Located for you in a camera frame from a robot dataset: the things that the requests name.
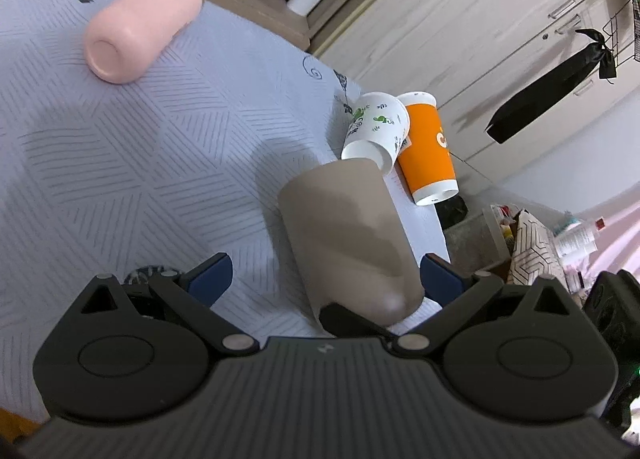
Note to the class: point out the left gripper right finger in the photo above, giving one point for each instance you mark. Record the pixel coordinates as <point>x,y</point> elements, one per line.
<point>461,298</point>

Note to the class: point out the geometric patterned bag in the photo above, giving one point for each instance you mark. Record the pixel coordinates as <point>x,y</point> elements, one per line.
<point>534,253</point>

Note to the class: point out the taupe metal tumbler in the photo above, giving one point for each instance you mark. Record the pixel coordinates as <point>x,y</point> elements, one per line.
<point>348,242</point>

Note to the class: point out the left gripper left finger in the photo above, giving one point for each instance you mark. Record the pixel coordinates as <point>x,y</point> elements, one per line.
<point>191,295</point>

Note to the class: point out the orange paper cup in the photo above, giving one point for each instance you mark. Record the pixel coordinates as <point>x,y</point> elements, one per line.
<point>424,158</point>

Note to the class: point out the white patterned tablecloth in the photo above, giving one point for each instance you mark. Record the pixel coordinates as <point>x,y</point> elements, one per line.
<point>183,163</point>

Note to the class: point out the wooden wardrobe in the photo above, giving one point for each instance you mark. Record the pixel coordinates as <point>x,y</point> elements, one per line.
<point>473,55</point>

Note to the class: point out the pink tumbler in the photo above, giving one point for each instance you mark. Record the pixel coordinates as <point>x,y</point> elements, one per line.
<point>123,40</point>

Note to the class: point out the black wire rack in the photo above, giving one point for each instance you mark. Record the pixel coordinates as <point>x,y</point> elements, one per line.
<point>622,33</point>

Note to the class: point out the white floral paper cup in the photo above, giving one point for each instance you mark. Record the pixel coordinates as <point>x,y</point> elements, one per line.
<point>380,124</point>

